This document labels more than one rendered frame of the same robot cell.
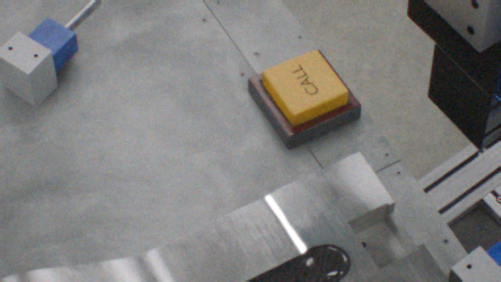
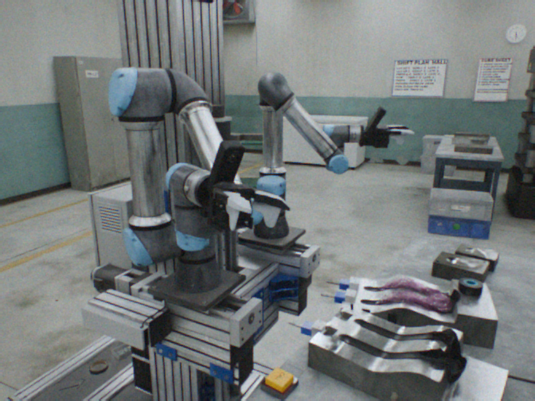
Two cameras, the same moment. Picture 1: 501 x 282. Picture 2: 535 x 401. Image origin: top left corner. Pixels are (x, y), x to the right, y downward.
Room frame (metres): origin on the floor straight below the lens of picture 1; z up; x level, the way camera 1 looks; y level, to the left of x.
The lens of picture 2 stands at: (1.20, 0.83, 1.66)
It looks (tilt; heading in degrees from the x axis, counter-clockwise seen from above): 16 degrees down; 244
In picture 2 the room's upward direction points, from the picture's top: straight up
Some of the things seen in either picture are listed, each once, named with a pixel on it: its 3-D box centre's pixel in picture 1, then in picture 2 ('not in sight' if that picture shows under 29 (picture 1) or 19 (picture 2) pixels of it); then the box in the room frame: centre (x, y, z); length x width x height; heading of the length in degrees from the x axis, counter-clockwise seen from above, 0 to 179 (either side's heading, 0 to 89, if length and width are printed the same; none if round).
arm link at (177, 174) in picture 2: not in sight; (189, 183); (0.95, -0.06, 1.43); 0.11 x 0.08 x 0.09; 99
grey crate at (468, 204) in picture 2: not in sight; (459, 204); (-2.68, -2.18, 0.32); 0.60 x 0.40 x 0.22; 133
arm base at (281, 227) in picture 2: not in sight; (271, 221); (0.46, -0.62, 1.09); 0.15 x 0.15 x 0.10
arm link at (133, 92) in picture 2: not in sight; (147, 171); (0.99, -0.32, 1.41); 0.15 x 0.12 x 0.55; 9
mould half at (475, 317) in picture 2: not in sight; (413, 301); (0.09, -0.17, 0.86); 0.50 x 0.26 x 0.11; 134
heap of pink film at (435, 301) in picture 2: not in sight; (413, 292); (0.10, -0.17, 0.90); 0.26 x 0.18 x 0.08; 134
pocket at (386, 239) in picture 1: (385, 245); (328, 336); (0.51, -0.11, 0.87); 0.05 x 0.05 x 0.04; 27
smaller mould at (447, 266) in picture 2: not in sight; (460, 269); (-0.34, -0.32, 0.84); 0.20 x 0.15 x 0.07; 117
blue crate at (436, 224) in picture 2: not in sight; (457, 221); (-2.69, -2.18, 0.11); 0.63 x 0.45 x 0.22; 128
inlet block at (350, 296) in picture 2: not in sight; (337, 297); (0.32, -0.32, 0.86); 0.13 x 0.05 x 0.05; 134
